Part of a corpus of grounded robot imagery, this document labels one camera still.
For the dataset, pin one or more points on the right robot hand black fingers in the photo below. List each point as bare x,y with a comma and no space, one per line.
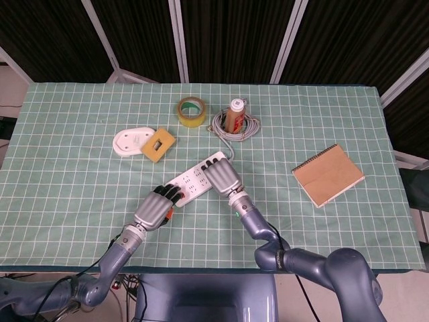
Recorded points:
221,177

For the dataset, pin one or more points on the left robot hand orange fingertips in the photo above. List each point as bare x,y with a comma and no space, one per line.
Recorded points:
152,211

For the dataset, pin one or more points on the white power strip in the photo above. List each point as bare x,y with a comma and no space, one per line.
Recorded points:
191,182

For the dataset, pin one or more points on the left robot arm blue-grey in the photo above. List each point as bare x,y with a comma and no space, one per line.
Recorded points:
110,265

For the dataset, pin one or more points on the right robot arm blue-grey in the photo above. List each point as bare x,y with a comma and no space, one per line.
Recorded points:
318,271

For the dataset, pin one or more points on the brown bottle white cap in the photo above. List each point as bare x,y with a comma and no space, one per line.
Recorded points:
234,120

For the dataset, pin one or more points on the yellow sponge block with hole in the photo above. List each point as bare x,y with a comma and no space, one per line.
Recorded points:
149,151

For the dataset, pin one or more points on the yellow tape roll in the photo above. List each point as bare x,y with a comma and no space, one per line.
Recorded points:
191,121

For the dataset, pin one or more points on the green checked tablecloth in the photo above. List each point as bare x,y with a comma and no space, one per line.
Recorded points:
83,188

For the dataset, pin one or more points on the white oval plastic base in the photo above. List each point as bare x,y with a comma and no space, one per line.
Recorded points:
129,141

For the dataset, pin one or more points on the red round button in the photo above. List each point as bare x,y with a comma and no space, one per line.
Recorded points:
116,285

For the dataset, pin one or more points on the blue robot torso base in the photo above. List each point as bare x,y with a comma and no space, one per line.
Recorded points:
207,295

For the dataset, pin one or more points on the brown spiral notebook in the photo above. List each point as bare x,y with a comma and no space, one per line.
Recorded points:
330,176

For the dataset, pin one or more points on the dark folding screen white frames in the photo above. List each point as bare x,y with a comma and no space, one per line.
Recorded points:
234,33

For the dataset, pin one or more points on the white metal rack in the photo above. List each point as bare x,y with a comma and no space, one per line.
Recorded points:
410,160

